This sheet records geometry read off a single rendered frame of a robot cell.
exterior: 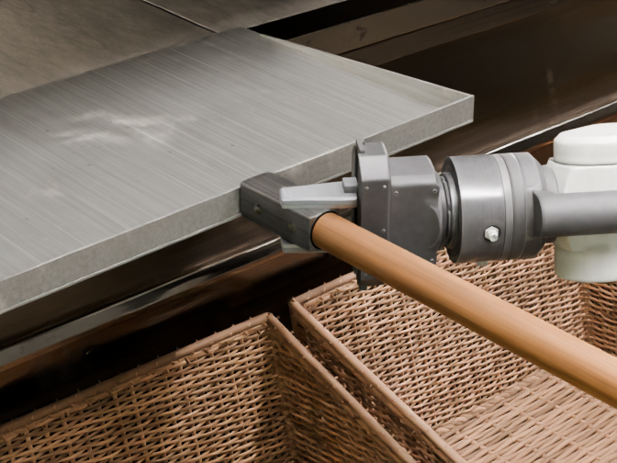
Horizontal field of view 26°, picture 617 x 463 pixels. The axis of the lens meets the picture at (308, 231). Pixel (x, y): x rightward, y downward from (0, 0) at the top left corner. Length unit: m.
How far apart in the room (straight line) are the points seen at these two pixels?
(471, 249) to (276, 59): 0.45
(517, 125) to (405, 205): 0.84
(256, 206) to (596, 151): 0.28
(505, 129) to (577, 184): 0.79
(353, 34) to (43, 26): 0.37
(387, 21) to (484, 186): 0.63
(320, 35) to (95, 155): 0.44
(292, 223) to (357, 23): 0.60
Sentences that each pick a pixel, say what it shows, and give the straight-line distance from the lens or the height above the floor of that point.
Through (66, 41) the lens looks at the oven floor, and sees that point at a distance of 1.58.
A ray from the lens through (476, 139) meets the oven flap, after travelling 1.84.
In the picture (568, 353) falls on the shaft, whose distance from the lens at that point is 0.91.
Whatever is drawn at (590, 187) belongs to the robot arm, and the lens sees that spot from 1.10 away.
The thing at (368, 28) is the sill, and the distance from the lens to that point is 1.65.
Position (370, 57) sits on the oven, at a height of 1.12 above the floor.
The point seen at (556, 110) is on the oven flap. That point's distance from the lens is 1.95.
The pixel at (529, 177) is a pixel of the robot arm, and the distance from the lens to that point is 1.08.
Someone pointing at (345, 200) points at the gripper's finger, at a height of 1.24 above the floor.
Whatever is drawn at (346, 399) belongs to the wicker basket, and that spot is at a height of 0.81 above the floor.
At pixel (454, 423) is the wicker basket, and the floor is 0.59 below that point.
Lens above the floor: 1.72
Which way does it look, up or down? 29 degrees down
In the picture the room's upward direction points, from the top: straight up
